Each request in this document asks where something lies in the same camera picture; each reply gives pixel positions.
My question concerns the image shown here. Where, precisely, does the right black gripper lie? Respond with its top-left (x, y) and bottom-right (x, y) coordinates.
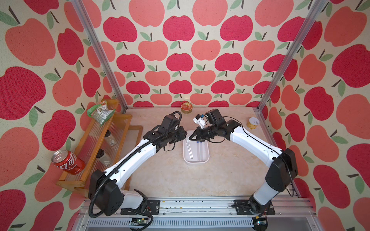
top-left (188, 126), bottom-right (217, 141)

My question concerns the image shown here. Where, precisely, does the white rectangular tray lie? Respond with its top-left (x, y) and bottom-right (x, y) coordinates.
top-left (183, 130), bottom-right (210, 164)

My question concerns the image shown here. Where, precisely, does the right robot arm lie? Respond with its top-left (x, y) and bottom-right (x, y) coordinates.
top-left (189, 119), bottom-right (298, 206)

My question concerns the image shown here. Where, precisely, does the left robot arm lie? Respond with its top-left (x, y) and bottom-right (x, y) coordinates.
top-left (88, 111), bottom-right (187, 218)

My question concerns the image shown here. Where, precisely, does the red gold round tin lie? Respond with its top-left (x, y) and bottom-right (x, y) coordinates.
top-left (180, 102), bottom-right (193, 114)

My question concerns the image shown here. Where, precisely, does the yellow white can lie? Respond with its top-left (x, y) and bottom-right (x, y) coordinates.
top-left (247, 117), bottom-right (260, 130)

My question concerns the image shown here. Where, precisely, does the glass spice jar upper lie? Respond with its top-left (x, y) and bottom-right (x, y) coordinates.
top-left (104, 130), bottom-right (117, 147)

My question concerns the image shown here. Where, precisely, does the glass spice jar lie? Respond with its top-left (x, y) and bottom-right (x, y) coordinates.
top-left (96, 149), bottom-right (112, 166)
top-left (104, 130), bottom-right (117, 147)

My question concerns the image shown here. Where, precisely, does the wooden shelf rack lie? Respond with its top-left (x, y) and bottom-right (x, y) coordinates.
top-left (56, 113), bottom-right (143, 198)

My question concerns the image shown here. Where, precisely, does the glass spice jar lower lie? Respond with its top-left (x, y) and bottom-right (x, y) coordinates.
top-left (96, 149), bottom-right (112, 166)

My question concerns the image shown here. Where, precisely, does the green snack bag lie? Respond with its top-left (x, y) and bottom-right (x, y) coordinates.
top-left (87, 101), bottom-right (116, 126)

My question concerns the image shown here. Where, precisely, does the red cola can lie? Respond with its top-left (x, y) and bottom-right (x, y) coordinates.
top-left (51, 150), bottom-right (85, 175)

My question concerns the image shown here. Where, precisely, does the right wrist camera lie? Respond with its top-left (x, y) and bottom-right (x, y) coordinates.
top-left (193, 108), bottom-right (225, 129)

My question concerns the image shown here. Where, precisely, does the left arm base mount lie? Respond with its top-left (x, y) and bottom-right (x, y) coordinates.
top-left (120, 199), bottom-right (161, 216)

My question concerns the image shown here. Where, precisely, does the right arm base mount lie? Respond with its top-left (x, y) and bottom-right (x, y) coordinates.
top-left (231, 199), bottom-right (276, 217)

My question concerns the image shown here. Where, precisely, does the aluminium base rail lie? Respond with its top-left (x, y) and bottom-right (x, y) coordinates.
top-left (68, 195), bottom-right (323, 231)

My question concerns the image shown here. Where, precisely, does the left aluminium frame post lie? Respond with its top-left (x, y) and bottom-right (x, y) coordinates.
top-left (71, 0), bottom-right (128, 114)

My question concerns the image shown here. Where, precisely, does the aluminium frame post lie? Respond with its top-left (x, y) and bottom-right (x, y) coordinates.
top-left (71, 0), bottom-right (128, 114)
top-left (254, 0), bottom-right (329, 114)

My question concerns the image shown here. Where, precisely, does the right aluminium frame post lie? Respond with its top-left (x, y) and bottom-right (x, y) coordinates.
top-left (254, 0), bottom-right (329, 114)

